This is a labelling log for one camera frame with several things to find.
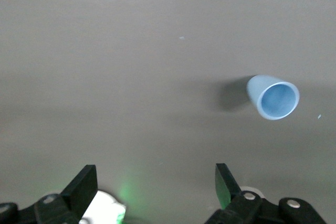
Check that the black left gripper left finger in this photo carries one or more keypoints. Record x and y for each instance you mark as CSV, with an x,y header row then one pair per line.
x,y
81,187

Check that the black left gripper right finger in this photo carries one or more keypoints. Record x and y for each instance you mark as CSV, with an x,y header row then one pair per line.
x,y
225,187

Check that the light blue plastic cup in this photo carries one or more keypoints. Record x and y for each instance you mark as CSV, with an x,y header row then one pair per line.
x,y
277,100

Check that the white glossy object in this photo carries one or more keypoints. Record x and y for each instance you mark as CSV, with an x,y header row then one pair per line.
x,y
105,208

